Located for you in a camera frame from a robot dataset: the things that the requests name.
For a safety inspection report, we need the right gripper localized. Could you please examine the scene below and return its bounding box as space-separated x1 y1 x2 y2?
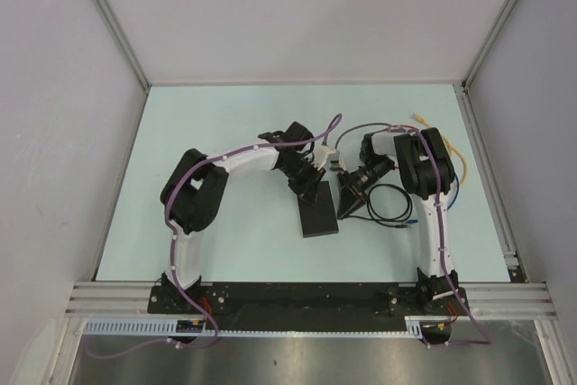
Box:
336 156 392 219

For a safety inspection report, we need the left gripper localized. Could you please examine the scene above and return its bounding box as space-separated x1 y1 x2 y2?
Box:
279 158 325 206

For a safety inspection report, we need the black network switch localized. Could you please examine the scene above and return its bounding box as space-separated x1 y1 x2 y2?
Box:
298 181 339 239

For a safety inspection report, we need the black power cable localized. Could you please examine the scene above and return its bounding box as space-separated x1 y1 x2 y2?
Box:
355 183 414 227

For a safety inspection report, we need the blue ethernet cable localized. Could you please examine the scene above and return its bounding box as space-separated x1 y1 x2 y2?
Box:
403 172 461 228

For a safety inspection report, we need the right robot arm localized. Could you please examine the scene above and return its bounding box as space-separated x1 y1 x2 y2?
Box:
336 126 459 314

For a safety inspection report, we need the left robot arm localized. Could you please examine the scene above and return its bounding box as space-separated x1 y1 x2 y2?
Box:
160 122 334 313

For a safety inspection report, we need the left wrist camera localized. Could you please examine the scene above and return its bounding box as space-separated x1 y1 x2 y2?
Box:
312 144 340 170

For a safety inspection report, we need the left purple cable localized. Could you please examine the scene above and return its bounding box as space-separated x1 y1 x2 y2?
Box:
83 113 343 358

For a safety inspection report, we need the purple cable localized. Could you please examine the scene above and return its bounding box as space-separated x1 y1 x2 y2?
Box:
83 113 343 358
334 122 492 345

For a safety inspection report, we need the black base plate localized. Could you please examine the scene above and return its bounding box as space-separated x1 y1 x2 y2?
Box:
147 280 470 333

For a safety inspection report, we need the slotted cable duct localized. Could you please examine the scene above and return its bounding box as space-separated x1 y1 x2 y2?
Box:
83 316 449 339

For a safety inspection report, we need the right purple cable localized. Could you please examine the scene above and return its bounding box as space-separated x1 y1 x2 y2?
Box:
334 122 492 345

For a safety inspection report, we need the aluminium frame rail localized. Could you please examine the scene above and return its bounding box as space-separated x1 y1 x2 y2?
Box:
66 281 556 320

